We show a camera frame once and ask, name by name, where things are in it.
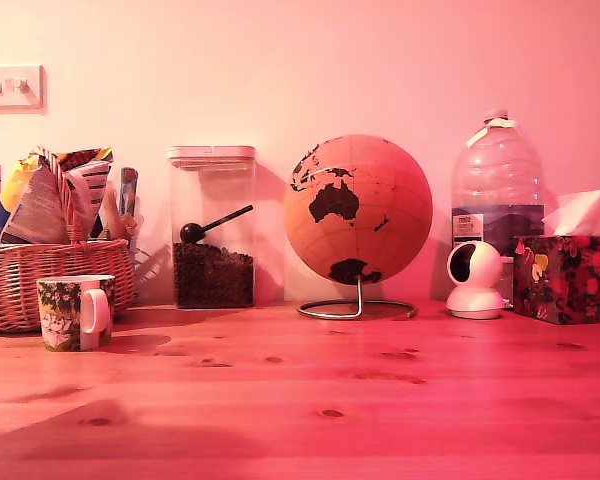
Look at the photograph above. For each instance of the white wall switch plate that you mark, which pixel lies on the white wall switch plate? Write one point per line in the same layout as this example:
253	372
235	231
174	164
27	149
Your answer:
30	100

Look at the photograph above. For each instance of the floral print white mug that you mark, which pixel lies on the floral print white mug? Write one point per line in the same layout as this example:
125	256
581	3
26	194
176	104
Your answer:
60	315

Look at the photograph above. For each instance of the white printed snack bag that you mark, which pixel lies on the white printed snack bag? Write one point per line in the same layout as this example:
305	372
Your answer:
92	185

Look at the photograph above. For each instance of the large clear water bottle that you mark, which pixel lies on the large clear water bottle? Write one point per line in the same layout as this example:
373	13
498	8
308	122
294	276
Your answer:
495	165

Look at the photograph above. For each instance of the floral tissue box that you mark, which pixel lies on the floral tissue box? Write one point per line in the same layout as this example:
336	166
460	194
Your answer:
570	280

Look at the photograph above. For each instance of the yellow and blue coffee bag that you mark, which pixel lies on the yellow and blue coffee bag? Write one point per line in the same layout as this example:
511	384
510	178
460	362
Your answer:
35	215

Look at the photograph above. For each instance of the white tissue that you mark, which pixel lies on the white tissue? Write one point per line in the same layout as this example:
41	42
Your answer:
580	215

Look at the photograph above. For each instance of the blue sachet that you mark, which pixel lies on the blue sachet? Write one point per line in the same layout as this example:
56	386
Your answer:
129	190

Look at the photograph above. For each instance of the clear coffee bean jar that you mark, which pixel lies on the clear coffee bean jar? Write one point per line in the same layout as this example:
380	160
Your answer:
212	280

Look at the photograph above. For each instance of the black coffee scoop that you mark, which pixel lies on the black coffee scoop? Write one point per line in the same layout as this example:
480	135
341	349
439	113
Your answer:
190	233

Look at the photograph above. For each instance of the woven wicker basket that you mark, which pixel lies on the woven wicker basket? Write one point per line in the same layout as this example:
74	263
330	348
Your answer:
20	280

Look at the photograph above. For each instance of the cork globe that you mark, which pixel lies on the cork globe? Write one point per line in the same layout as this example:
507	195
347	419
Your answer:
380	200

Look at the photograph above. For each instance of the small white round camera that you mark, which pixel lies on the small white round camera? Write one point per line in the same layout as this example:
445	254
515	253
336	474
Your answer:
480	300

